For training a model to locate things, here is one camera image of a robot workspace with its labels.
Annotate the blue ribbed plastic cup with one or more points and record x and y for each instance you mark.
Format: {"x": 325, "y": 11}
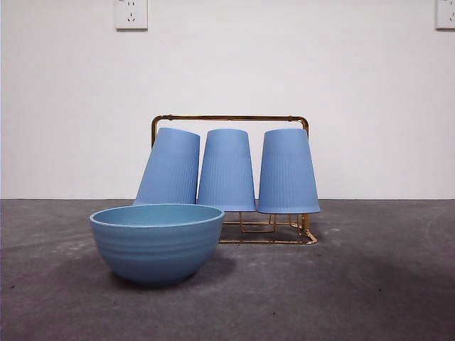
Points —
{"x": 226, "y": 170}
{"x": 168, "y": 170}
{"x": 287, "y": 174}

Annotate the light blue ribbed bowl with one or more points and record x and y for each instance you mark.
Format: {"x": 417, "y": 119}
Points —
{"x": 156, "y": 248}

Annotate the white wall socket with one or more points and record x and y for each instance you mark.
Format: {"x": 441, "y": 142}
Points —
{"x": 446, "y": 14}
{"x": 131, "y": 14}

